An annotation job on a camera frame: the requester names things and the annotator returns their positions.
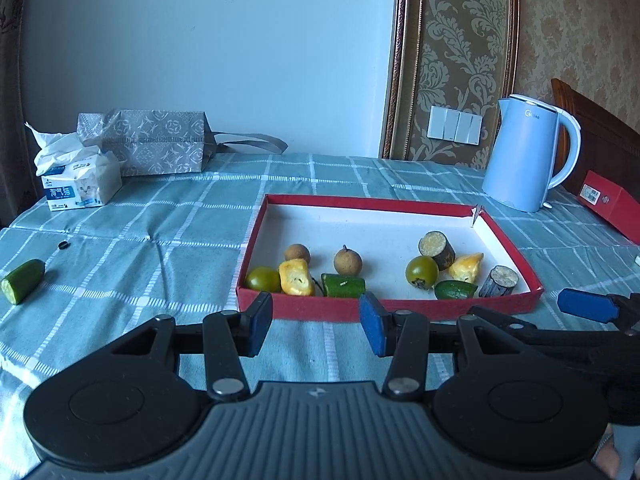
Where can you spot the small yellow pepper piece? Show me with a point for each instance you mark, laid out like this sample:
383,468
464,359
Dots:
467,266

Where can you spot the white wall switch panel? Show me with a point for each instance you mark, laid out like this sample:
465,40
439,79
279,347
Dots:
455,125

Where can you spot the brown patterned curtain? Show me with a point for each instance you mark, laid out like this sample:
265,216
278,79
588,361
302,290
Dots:
10,110

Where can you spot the flat red box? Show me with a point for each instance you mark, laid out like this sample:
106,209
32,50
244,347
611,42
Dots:
615,210

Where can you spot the grey patterned gift bag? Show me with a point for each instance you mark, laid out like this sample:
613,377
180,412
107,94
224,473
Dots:
150,142

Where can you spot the green checked tablecloth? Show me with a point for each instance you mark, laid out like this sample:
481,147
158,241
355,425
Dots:
150,270

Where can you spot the ornate wooden wall frame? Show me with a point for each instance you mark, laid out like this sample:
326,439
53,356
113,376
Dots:
397,60

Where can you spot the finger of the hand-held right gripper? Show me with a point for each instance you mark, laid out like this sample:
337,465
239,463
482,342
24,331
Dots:
575,342
582,304

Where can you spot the green tomato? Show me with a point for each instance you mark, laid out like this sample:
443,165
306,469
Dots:
421,271
262,280

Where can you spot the person's right hand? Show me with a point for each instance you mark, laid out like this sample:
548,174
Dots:
609,457

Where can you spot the cucumber end piece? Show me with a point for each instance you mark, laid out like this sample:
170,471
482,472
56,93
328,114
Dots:
455,290

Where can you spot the cut cucumber piece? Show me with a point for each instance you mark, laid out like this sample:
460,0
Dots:
22,282
342,286

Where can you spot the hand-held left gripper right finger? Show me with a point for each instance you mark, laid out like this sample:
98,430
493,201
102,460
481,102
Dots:
375,327

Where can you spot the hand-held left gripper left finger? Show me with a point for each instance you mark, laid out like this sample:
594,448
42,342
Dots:
260,322

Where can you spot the dark sugarcane piece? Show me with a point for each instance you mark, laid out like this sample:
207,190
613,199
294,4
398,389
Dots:
440,250
497,282

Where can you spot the white tissue pack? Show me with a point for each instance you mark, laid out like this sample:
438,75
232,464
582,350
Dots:
85,185

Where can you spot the red cardboard tray box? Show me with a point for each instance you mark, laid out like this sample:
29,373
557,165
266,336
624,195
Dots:
320,310

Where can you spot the brown longan with stem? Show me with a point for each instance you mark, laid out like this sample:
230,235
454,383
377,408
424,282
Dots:
347,262

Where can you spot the light blue electric kettle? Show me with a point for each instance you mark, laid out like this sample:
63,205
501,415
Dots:
520,160

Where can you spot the large yellow pepper piece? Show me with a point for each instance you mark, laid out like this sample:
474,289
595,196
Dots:
295,277

